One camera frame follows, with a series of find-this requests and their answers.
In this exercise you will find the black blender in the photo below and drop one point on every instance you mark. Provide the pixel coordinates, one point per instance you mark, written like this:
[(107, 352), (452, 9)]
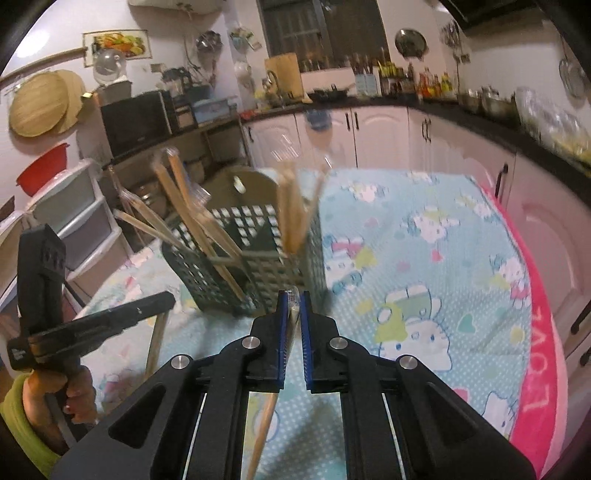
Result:
[(175, 83)]

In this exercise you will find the row of condiment bottles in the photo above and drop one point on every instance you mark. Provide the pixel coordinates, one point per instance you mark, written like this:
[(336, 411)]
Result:
[(415, 83)]

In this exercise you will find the hanging steel colander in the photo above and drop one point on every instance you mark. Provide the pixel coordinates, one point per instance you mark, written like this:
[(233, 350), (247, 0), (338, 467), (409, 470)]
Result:
[(208, 41)]

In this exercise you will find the hanging cutlery holder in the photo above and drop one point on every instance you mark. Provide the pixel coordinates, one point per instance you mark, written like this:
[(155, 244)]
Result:
[(455, 41)]

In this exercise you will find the black microwave oven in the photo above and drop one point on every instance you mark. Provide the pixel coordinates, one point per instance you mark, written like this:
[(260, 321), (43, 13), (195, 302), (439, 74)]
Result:
[(134, 122)]

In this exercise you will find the clear plastic bags pile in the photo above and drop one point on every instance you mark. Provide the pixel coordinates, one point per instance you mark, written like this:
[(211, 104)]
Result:
[(554, 124)]

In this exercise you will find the wooden chopsticks pair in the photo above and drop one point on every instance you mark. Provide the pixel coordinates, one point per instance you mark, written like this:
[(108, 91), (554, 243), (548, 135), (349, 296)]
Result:
[(265, 424), (182, 184), (157, 346), (291, 217), (143, 226), (184, 217), (127, 198)]

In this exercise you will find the knife block with knives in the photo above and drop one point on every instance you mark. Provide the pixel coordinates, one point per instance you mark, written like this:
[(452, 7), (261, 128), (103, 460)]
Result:
[(367, 78)]

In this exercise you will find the person's left hand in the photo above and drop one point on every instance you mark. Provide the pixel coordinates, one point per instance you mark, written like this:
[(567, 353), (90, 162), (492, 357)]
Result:
[(81, 397)]

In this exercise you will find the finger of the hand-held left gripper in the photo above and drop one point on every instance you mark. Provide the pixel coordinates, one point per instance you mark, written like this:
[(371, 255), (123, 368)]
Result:
[(129, 316)]

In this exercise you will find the fruit wall poster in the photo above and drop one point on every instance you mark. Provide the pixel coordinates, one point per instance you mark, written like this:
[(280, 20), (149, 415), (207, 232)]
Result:
[(115, 45)]

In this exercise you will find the person's left forearm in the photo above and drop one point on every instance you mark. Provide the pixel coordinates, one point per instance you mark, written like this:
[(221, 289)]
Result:
[(23, 434)]

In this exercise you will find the round bamboo tray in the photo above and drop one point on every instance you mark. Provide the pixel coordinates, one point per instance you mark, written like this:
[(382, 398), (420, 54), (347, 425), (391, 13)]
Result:
[(39, 104), (76, 97)]

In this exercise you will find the black wok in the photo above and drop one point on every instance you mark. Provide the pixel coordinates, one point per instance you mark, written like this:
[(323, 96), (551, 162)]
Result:
[(330, 93)]

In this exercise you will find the steel pot with lid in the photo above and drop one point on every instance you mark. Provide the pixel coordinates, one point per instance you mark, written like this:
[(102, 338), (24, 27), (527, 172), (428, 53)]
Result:
[(489, 101)]

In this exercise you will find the green plastic utensil basket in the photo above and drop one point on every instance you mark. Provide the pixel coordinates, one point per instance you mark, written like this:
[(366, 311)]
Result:
[(258, 267)]

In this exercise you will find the plastic drawer cabinet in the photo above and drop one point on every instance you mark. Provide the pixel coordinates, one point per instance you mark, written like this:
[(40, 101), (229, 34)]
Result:
[(78, 217)]

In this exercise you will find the dark kitchen window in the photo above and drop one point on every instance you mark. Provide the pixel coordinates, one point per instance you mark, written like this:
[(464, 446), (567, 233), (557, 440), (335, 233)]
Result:
[(318, 32)]

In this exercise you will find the hanging steel pan lid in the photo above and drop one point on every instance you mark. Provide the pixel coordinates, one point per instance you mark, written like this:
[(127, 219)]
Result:
[(410, 43)]

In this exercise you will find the clear glass bowl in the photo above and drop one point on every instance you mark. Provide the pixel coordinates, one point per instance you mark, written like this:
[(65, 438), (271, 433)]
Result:
[(109, 67)]

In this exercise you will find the blue hanging cloth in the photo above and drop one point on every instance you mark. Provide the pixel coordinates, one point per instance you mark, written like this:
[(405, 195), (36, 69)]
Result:
[(317, 120)]

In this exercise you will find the cartoon cat printed blanket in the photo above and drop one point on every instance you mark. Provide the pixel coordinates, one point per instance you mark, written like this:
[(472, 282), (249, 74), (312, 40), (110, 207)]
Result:
[(415, 277)]

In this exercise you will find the steel stock pot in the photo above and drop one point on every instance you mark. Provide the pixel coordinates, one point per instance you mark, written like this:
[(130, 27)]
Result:
[(150, 196)]

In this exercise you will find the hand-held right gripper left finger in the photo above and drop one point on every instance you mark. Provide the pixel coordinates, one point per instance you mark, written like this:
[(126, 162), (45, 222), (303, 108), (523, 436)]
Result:
[(282, 341)]

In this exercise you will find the pale blue storage box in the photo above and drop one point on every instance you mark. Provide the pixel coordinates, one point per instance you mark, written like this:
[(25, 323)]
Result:
[(214, 110)]

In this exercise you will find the black range hood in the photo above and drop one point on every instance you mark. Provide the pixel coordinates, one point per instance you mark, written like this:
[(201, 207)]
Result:
[(485, 9)]

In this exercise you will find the red plastic basin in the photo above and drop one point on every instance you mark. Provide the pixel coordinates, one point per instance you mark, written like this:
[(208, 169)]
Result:
[(44, 168)]

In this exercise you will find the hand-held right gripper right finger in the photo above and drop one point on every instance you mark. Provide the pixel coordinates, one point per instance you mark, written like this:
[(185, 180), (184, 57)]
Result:
[(307, 344)]

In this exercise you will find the wooden cutting board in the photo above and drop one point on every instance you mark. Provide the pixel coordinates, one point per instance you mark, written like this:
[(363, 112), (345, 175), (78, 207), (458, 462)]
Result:
[(284, 76)]

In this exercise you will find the wooden shelf unit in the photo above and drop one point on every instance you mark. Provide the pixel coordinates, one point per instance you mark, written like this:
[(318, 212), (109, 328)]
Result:
[(217, 138)]

